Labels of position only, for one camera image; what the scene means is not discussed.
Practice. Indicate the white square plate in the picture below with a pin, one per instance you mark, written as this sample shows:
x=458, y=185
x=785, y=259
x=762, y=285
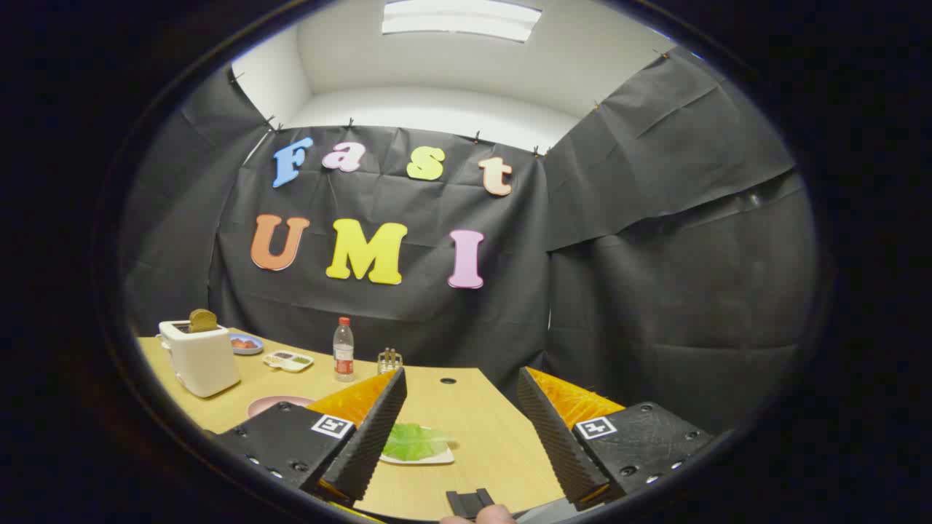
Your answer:
x=439, y=458

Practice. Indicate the brown bread slice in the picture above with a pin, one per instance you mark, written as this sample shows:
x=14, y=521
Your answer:
x=202, y=320

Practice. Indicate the ceiling light panel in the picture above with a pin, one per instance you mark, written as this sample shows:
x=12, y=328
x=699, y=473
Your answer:
x=460, y=18

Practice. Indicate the white divided dish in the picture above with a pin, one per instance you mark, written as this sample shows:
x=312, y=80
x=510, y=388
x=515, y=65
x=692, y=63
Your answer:
x=288, y=361

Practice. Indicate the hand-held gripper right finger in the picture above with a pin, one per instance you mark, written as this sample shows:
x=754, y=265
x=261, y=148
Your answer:
x=561, y=451

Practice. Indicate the small blue plate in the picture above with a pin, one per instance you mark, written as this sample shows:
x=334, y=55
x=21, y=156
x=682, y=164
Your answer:
x=246, y=343

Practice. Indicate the clear plastic water bottle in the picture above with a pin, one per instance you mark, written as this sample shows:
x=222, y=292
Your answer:
x=344, y=353

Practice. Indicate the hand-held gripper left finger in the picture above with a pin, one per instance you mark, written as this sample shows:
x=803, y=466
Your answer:
x=375, y=437

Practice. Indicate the pink round plate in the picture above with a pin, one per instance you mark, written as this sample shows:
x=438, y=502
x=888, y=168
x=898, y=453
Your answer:
x=273, y=404

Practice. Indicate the white toaster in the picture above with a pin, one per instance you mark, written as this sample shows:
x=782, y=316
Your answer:
x=204, y=360

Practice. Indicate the green lettuce leaf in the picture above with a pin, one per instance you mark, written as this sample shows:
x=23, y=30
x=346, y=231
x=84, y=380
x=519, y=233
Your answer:
x=415, y=440

